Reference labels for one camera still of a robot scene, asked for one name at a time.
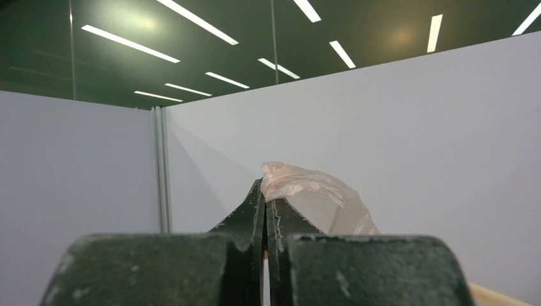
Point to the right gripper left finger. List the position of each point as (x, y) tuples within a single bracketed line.
[(223, 266)]

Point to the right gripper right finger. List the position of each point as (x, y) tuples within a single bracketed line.
[(308, 267)]

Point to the pink plastic trash bag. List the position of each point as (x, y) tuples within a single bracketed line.
[(325, 201)]

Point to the wooden clothes rack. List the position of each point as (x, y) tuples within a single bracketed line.
[(490, 297)]

